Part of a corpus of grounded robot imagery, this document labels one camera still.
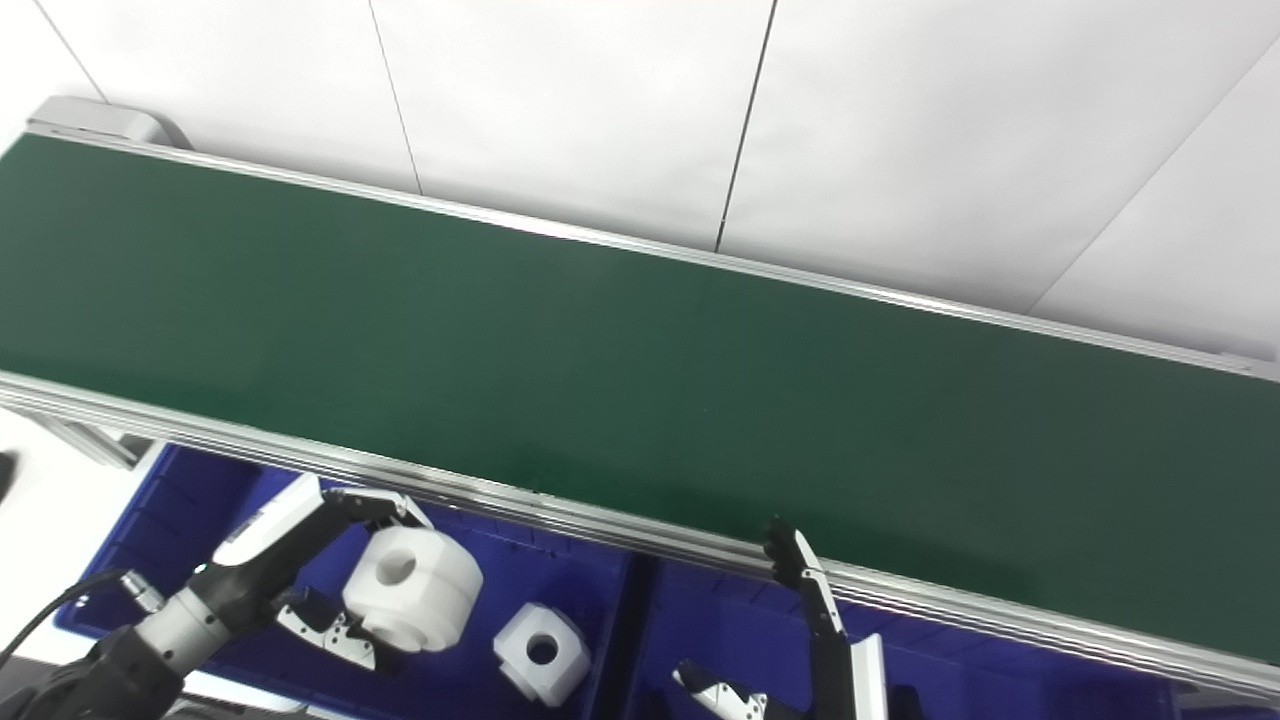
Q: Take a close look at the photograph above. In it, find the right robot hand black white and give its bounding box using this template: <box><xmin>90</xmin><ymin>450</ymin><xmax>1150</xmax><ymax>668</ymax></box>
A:
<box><xmin>672</xmin><ymin>515</ymin><xmax>891</xmax><ymax>720</ymax></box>

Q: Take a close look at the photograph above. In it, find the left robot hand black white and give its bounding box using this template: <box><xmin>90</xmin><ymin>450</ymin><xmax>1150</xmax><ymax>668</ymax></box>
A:
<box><xmin>195</xmin><ymin>473</ymin><xmax>436</xmax><ymax>673</ymax></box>

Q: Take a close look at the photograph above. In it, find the white round part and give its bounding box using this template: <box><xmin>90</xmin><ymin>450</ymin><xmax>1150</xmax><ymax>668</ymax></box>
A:
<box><xmin>343</xmin><ymin>525</ymin><xmax>484</xmax><ymax>653</ymax></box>

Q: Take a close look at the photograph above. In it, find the green conveyor belt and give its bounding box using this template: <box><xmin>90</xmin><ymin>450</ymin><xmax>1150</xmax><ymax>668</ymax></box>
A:
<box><xmin>0</xmin><ymin>95</ymin><xmax>1280</xmax><ymax>701</ymax></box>
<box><xmin>0</xmin><ymin>135</ymin><xmax>1280</xmax><ymax>666</ymax></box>

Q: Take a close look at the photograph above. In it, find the blue plastic bin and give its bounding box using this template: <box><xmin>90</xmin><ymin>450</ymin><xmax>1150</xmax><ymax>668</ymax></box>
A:
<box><xmin>625</xmin><ymin>555</ymin><xmax>1201</xmax><ymax>720</ymax></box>
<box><xmin>55</xmin><ymin>443</ymin><xmax>641</xmax><ymax>720</ymax></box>

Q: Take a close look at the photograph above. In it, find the white octagonal part with hole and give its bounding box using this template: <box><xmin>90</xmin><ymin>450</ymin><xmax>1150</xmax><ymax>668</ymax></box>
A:
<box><xmin>493</xmin><ymin>603</ymin><xmax>591</xmax><ymax>706</ymax></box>

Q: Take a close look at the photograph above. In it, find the grey conveyor end cap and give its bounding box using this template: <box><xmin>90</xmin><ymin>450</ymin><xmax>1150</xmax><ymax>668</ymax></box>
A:
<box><xmin>25</xmin><ymin>95</ymin><xmax>191</xmax><ymax>149</ymax></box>

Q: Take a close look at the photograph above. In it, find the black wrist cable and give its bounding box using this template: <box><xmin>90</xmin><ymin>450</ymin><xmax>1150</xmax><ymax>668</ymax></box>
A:
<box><xmin>0</xmin><ymin>568</ymin><xmax>166</xmax><ymax>666</ymax></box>

